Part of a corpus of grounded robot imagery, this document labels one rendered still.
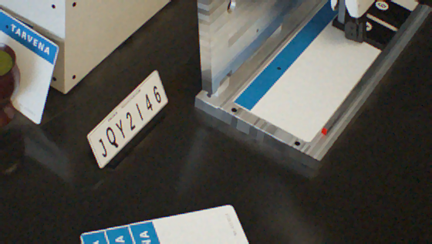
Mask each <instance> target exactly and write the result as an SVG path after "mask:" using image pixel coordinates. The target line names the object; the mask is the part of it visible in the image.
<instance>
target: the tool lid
mask: <svg viewBox="0 0 432 244"><path fill-rule="evenodd" d="M230 1H231V7H230V8H229V10H228V4H229V2H230ZM303 1H304V0H197V17H198V29H199V43H200V54H201V79H202V90H203V91H205V92H208V93H211V94H214V92H215V91H216V90H217V89H218V88H219V87H220V83H219V82H220V81H221V80H222V79H223V78H224V77H225V76H226V75H227V74H228V73H230V74H233V73H234V72H235V71H236V70H237V68H238V67H239V66H240V65H241V64H242V63H243V62H245V63H244V64H243V65H246V64H247V63H248V62H249V61H250V60H251V59H252V58H253V57H254V56H255V55H256V54H257V53H258V52H259V51H261V48H262V47H263V46H264V45H265V44H266V43H267V42H266V39H267V38H268V37H269V36H270V35H271V34H272V33H273V32H274V31H275V30H276V29H277V28H278V27H279V26H280V25H281V24H282V21H283V16H284V15H286V14H287V13H288V12H289V11H292V12H294V11H295V10H296V8H297V7H298V6H300V5H301V4H302V3H303V4H305V3H306V2H307V1H308V0H305V1H304V2H303Z"/></svg>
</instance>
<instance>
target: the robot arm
mask: <svg viewBox="0 0 432 244"><path fill-rule="evenodd" d="M374 1H375V0H331V5H332V9H333V10H334V11H338V10H339V14H338V22H339V23H342V24H345V25H346V27H345V37H346V39H349V40H352V41H354V42H359V43H362V42H363V40H364V39H366V34H367V32H366V19H365V18H364V17H366V16H367V15H368V12H367V9H368V8H369V7H370V6H371V5H372V3H373V2H374Z"/></svg>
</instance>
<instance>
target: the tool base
mask: <svg viewBox="0 0 432 244"><path fill-rule="evenodd" d="M304 1H305V0H304ZM304 1H303V2H304ZM326 1H327V0H308V1H307V2H306V3H305V4H303V3H302V4H301V5H300V6H298V7H297V8H296V10H295V11H294V12H292V11H289V12H288V13H287V14H286V15H284V16H283V21H282V24H281V25H280V26H279V27H278V28H277V29H276V30H275V31H274V32H273V33H272V34H271V35H270V36H269V37H268V38H267V39H266V42H267V43H266V44H265V45H264V46H263V47H262V48H261V51H259V52H258V53H257V54H256V55H255V56H254V57H253V58H252V59H251V60H250V61H249V62H248V63H247V64H246V65H243V64H244V63H245V62H243V63H242V64H241V65H240V66H239V67H238V68H237V70H236V71H235V72H234V73H233V74H230V73H228V74H227V75H226V76H225V77H224V78H223V79H222V80H221V81H220V82H219V83H220V87H219V88H218V89H217V90H216V91H215V92H214V94H211V93H208V92H205V91H203V90H202V91H201V92H200V93H199V94H198V95H197V96H196V97H195V105H194V106H195V107H197V108H198V109H200V110H203V111H204V112H206V113H208V114H210V115H211V116H213V117H216V118H218V119H219V120H221V121H223V122H225V123H226V124H229V125H231V126H232V127H234V128H236V129H238V130H240V131H242V132H244V133H245V134H247V135H249V136H251V137H253V138H255V139H256V140H258V141H261V142H264V143H266V144H267V145H269V146H271V147H273V148H275V149H277V150H279V151H280V152H282V153H283V154H286V155H288V156H289V157H291V158H293V159H295V160H297V161H299V162H301V163H302V164H304V165H305V166H307V167H309V168H311V169H312V170H314V171H318V170H319V169H320V168H321V167H322V165H323V164H324V163H325V161H326V159H327V157H328V156H329V155H330V154H331V153H332V151H333V150H334V149H335V147H336V146H337V144H338V143H339V142H340V141H341V140H342V139H343V136H344V135H345V133H346V132H347V131H348V129H350V127H351V126H352V125H353V124H354V123H355V120H356V119H357V117H358V116H359V115H360V114H361V113H362V112H363V110H364V109H365V106H366V105H367V104H368V103H369V102H370V100H372V99H373V96H374V95H375V93H376V92H377V90H378V89H379V88H380V86H381V85H382V83H384V82H385V80H386V78H387V77H388V76H389V75H390V73H391V72H392V69H394V67H395V66H396V65H397V63H398V62H399V60H400V59H401V58H402V56H403V54H404V53H405V52H406V51H407V49H408V48H409V47H410V45H411V43H412V42H413V41H414V40H415V38H416V37H417V35H418V34H419V32H420V31H421V30H422V28H423V27H424V26H425V25H426V22H427V21H428V20H429V18H430V15H431V13H432V8H431V7H429V6H427V5H423V6H422V9H421V10H420V11H419V12H418V14H417V15H416V16H415V18H414V19H413V21H412V22H411V23H410V25H409V26H407V29H406V30H405V32H404V33H403V35H402V36H401V37H400V38H399V39H398V41H397V42H396V43H395V44H394V46H393V48H392V49H391V50H390V51H389V52H388V54H387V55H386V57H385V58H384V59H383V61H382V63H381V64H380V65H378V67H377V68H376V71H375V72H374V73H373V75H372V76H371V77H370V78H369V79H368V80H367V82H366V83H365V84H364V86H363V88H362V89H361V91H359V93H358V94H357V95H356V96H355V97H354V99H353V101H352V102H351V103H350V105H349V106H348V107H347V108H346V109H345V110H344V112H343V114H342V116H341V117H340V118H339V119H338V120H337V121H336V123H335V124H334V125H333V126H332V127H331V128H330V131H329V132H328V133H327V135H325V134H323V133H321V132H322V128H321V129H320V131H319V132H318V133H317V134H316V136H314V138H313V139H312V140H311V142H306V141H304V140H302V139H300V138H298V137H296V136H294V135H293V134H290V133H287V132H285V131H284V130H282V129H280V128H278V127H276V126H275V125H273V124H270V123H269V122H267V121H265V120H263V119H261V118H260V117H257V116H255V115H254V114H251V113H249V112H248V111H246V110H244V109H242V108H240V107H238V106H236V105H234V103H233V101H234V99H235V98H236V97H237V96H238V95H239V94H240V93H241V92H242V91H243V89H244V88H245V87H246V86H247V85H248V84H249V83H250V82H251V81H252V80H253V79H254V78H255V77H256V76H257V75H258V74H259V73H260V72H261V71H262V70H263V69H264V68H265V67H266V65H267V64H268V62H269V61H270V60H271V59H272V58H273V57H274V56H276V55H277V53H278V52H279V51H280V50H281V49H282V48H283V47H284V46H285V45H286V44H287V43H288V42H289V40H290V39H291V38H292V37H293V36H294V35H295V34H296V33H297V32H298V31H299V30H300V29H301V28H302V27H303V26H304V24H306V23H307V22H308V21H309V20H310V18H311V17H312V16H313V15H314V14H315V13H316V12H317V11H318V10H319V9H320V8H321V6H322V5H324V3H325V2H326ZM232 108H235V109H236V110H237V112H235V113H233V112H231V109H232ZM329 120H330V119H329ZM329 120H328V121H327V122H326V124H327V123H328V122H329ZM326 124H325V125H324V126H326ZM324 126H323V127H324ZM295 141H299V142H300V145H299V146H296V145H295Z"/></svg>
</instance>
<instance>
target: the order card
mask: <svg viewBox="0 0 432 244"><path fill-rule="evenodd" d="M161 84H162V82H161V80H160V76H159V74H158V72H157V71H156V70H155V71H154V72H153V73H152V74H151V75H149V76H148V77H147V78H146V79H145V80H144V81H143V82H142V83H141V84H140V85H139V86H138V87H137V88H136V89H135V90H134V91H133V92H132V93H131V94H130V95H129V96H128V97H127V98H126V99H125V100H123V102H122V103H121V104H120V105H119V106H118V107H117V108H116V109H115V110H114V111H113V112H111V113H110V114H109V115H108V116H107V117H106V118H105V119H104V120H103V122H102V123H101V124H99V125H98V126H96V127H95V128H94V129H93V130H92V131H91V132H90V133H89V135H88V138H89V143H90V146H91V148H92V149H93V153H94V154H95V157H96V159H97V162H98V164H99V166H100V167H101V168H102V167H104V166H105V165H106V164H107V162H108V161H109V160H110V159H111V158H112V157H113V156H114V155H116V154H117V153H118V152H119V151H120V150H121V149H122V148H123V146H124V145H125V144H126V143H127V142H128V141H129V140H130V139H131V138H132V137H133V136H134V135H135V134H136V133H137V132H139V131H140V130H141V129H142V128H143V127H144V126H145V125H146V124H147V123H148V122H149V121H150V120H151V119H152V118H153V117H154V115H155V114H156V113H157V112H158V111H159V110H160V109H161V108H162V107H163V106H164V105H165V104H166V103H167V98H166V96H165V93H164V89H163V87H162V85H161Z"/></svg>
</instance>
